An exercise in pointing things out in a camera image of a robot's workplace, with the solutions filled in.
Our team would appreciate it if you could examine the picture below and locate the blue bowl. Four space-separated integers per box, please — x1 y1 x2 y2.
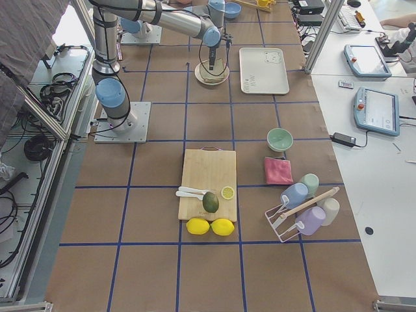
224 2 242 20

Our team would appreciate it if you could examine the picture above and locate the yellow lemon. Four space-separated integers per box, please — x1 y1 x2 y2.
186 218 210 235
211 218 235 236

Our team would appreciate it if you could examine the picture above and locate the aluminium frame post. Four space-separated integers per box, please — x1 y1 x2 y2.
304 0 344 74

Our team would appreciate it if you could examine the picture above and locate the blue plastic cup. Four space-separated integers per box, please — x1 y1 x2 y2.
280 183 308 209

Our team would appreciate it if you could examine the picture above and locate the black power adapter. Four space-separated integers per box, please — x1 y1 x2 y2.
330 132 356 148

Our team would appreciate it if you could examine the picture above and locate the pink cloth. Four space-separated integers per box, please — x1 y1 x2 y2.
264 157 293 185

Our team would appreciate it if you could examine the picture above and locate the upper teach pendant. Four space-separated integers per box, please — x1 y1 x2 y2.
343 45 392 79

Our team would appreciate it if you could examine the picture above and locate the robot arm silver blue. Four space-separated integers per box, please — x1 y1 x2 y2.
120 18 153 38
91 1 230 142

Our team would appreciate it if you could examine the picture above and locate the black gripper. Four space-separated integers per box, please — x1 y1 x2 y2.
209 46 217 71

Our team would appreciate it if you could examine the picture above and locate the green plastic cup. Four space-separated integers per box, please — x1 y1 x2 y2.
299 173 319 198

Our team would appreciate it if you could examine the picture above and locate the teach pendant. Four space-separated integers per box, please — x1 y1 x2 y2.
343 45 392 79
353 87 400 137

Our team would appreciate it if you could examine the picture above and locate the yellow mug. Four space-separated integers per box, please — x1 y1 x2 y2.
256 0 276 12

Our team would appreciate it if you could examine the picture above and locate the white wire cup rack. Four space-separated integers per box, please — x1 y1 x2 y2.
265 187 339 242

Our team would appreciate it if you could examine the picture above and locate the right yellow lemon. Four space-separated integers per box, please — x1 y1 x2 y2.
211 218 235 236

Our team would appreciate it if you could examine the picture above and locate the left yellow lemon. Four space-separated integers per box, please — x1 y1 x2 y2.
186 218 210 235

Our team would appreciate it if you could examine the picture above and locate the white plastic knife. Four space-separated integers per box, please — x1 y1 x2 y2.
178 186 214 194

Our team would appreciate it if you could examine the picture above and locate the green avocado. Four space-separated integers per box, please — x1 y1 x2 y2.
202 192 219 213

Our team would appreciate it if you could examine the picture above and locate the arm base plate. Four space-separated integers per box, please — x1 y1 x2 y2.
121 23 162 45
94 101 151 144

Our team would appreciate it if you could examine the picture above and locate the purple plastic cup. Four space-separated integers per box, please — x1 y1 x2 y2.
295 206 326 235

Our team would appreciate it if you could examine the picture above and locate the lower teach pendant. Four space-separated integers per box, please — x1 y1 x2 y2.
353 87 400 137

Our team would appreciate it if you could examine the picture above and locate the half lemon slice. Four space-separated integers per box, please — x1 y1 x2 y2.
221 186 235 200

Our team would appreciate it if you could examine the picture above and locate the white keyboard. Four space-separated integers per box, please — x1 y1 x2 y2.
337 6 362 31

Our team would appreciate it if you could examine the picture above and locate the white plastic fork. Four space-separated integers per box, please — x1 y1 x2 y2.
175 190 203 200

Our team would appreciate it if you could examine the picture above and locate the white plastic cup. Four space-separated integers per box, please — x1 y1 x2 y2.
317 198 340 226

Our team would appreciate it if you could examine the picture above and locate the green ceramic bowl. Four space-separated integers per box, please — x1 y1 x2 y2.
266 128 293 152

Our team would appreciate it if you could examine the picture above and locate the white bear tray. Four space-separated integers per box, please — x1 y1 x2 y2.
239 47 289 95

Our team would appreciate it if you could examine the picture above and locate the bread slice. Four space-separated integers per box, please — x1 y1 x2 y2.
200 58 225 83

